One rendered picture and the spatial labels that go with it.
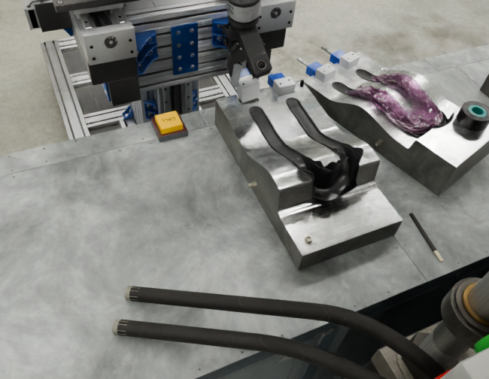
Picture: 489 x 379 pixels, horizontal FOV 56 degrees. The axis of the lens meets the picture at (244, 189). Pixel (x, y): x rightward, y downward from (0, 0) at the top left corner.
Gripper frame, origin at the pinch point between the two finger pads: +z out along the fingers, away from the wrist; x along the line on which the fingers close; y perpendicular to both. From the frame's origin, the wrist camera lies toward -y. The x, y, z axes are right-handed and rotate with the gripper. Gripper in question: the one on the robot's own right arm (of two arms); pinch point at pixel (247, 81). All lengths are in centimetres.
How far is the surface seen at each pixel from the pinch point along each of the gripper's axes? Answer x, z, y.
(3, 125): 90, 99, 105
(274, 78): -9.4, 5.9, 3.1
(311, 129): -11.0, 6.0, -16.5
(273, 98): -6.2, 5.9, -3.3
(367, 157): -15.7, -1.3, -33.1
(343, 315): 9, -8, -64
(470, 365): 22, -67, -77
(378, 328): 5, -9, -68
